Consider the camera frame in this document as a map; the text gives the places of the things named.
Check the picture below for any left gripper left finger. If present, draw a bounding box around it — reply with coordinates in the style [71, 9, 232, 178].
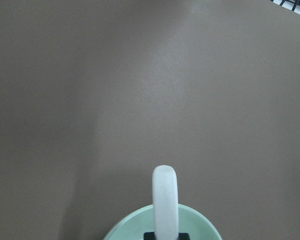
[143, 232, 156, 240]

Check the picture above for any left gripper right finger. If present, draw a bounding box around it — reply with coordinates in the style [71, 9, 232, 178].
[178, 232, 190, 240]

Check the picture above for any white ceramic spoon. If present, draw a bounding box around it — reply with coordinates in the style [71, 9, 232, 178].
[152, 165, 179, 240]

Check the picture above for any mint green bowl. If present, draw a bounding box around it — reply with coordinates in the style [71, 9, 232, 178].
[104, 204, 222, 240]

